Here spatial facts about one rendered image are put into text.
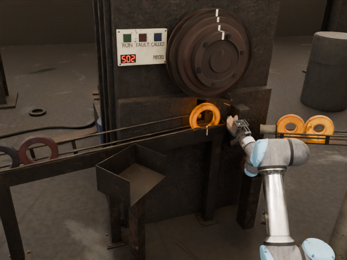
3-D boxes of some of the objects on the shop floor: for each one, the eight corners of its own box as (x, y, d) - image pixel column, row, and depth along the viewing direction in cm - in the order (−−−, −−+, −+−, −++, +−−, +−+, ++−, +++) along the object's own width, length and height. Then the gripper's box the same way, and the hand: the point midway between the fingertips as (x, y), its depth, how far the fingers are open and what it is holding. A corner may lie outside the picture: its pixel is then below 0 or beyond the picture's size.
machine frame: (98, 171, 270) (78, -79, 193) (216, 152, 304) (238, -66, 227) (115, 230, 209) (95, -100, 132) (259, 199, 243) (311, -79, 166)
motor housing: (230, 220, 221) (240, 151, 198) (258, 213, 228) (270, 146, 205) (240, 233, 210) (251, 162, 187) (269, 225, 217) (283, 157, 194)
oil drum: (289, 97, 447) (303, 30, 408) (324, 94, 466) (340, 29, 427) (321, 114, 397) (340, 39, 358) (358, 109, 416) (379, 37, 377)
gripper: (256, 132, 171) (238, 107, 186) (241, 134, 169) (224, 109, 183) (251, 144, 177) (234, 118, 191) (236, 146, 174) (220, 120, 189)
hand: (229, 118), depth 188 cm, fingers closed
